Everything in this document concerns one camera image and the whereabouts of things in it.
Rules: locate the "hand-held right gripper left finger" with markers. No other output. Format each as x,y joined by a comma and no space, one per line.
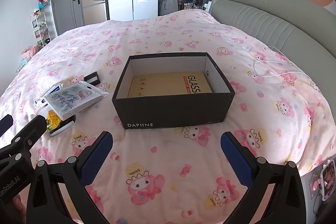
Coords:
96,158

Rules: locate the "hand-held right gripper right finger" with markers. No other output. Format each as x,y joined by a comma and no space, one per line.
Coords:
234,158

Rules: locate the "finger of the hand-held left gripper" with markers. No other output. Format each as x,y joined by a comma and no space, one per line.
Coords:
29,134
6,123

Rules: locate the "yellow green snack packet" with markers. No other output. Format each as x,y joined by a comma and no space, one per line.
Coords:
53,120

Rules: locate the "cartoon printed plastic bag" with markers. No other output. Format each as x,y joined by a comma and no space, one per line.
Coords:
71,99

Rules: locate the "black shoe box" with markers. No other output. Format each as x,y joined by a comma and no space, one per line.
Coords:
170,112

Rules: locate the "person's left hand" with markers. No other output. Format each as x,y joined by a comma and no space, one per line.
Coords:
14,205

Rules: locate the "white blue wet wipes packet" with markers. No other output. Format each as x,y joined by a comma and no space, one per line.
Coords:
43,99

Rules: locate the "pink printed blanket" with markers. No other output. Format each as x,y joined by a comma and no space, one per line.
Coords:
168,161

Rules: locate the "pink plush toys pile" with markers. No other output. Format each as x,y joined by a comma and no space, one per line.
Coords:
29,52

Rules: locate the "phone with pink case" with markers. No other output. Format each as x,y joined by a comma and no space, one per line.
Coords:
328,180

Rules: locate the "tan flat carton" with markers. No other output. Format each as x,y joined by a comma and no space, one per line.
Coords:
162,85

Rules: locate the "white shelf rack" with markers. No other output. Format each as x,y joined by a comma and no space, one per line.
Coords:
40,28

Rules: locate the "beige fridge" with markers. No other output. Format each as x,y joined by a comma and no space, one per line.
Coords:
95,8

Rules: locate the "grey padded headboard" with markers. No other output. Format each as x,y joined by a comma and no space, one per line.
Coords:
275,19

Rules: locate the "small black frame box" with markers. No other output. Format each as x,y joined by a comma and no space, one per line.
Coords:
92,79

